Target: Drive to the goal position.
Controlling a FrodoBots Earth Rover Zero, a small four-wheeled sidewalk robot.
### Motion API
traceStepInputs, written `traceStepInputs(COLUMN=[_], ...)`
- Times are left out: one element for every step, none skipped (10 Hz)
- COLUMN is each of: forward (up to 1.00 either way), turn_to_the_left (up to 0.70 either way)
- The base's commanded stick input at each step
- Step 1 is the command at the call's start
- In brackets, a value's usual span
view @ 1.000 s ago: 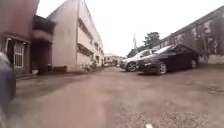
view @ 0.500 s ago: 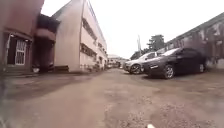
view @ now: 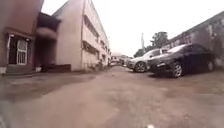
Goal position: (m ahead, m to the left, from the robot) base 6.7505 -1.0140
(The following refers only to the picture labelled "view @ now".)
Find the silver car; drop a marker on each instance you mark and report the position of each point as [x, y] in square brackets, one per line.
[143, 60]

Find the robot's own part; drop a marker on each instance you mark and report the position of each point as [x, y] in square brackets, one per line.
[150, 126]

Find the long weathered boundary wall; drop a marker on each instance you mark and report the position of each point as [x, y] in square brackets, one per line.
[203, 36]

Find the brown dirt road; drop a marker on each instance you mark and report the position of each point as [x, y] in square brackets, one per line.
[113, 100]

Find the pole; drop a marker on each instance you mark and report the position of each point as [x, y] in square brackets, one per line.
[142, 41]

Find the long beige multistorey building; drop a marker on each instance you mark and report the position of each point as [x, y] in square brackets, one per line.
[80, 36]

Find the vehicle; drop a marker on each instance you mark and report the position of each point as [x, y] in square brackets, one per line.
[116, 62]

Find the black sedan car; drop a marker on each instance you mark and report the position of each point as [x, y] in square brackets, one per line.
[183, 60]

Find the brown building with barred window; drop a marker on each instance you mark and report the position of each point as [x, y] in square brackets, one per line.
[20, 36]

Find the tree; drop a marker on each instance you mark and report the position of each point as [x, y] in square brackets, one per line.
[156, 41]

